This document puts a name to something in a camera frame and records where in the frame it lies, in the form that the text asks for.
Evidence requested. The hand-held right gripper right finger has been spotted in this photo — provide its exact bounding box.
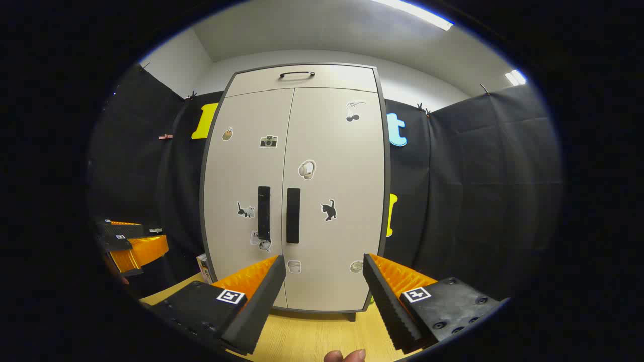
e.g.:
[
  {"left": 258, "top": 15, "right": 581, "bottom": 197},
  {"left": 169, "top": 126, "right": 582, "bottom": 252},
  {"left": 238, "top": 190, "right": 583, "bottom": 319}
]
[{"left": 362, "top": 253, "right": 504, "bottom": 355}]

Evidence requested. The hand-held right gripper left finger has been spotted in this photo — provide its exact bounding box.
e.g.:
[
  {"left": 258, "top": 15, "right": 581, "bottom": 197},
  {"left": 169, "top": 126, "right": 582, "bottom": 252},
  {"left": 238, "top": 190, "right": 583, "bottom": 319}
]
[{"left": 143, "top": 255, "right": 287, "bottom": 356}]

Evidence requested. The beige cabinet door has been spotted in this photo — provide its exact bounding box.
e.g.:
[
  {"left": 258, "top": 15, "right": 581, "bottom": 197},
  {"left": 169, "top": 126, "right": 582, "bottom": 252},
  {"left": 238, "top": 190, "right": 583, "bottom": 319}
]
[
  {"left": 204, "top": 89, "right": 295, "bottom": 308},
  {"left": 281, "top": 88, "right": 385, "bottom": 312}
]

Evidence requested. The grey double-door shoe cabinet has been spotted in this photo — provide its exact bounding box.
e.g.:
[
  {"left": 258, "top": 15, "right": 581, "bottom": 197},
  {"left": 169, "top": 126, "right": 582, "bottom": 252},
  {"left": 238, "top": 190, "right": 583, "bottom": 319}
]
[{"left": 200, "top": 62, "right": 392, "bottom": 322}]

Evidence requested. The small pale box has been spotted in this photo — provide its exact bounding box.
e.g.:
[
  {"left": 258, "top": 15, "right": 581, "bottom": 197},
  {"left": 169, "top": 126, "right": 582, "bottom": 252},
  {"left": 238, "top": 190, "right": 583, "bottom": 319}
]
[{"left": 196, "top": 254, "right": 213, "bottom": 285}]

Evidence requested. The black backdrop cloth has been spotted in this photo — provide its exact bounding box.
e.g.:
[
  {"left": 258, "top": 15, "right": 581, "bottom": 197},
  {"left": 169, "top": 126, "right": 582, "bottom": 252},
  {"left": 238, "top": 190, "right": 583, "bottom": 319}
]
[{"left": 88, "top": 63, "right": 563, "bottom": 302}]

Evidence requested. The long ceiling light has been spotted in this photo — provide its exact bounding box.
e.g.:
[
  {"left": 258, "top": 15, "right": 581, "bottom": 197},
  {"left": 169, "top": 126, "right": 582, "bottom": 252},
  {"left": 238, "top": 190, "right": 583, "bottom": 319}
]
[{"left": 372, "top": 0, "right": 454, "bottom": 32}]

